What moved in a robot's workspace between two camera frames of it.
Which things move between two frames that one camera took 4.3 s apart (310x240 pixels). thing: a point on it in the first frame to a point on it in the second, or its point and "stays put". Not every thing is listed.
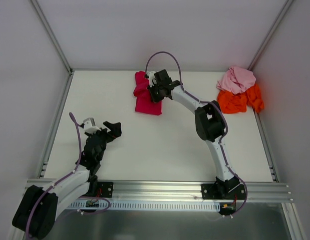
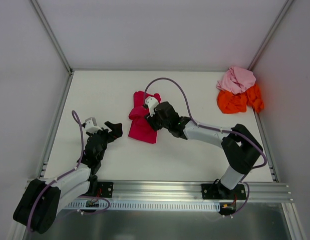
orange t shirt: (230, 103) stays put
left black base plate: (106, 189) stays put
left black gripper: (104, 133) stays put
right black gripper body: (156, 92) to (152, 120)
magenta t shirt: (144, 102) to (139, 129)
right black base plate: (223, 191) stays put
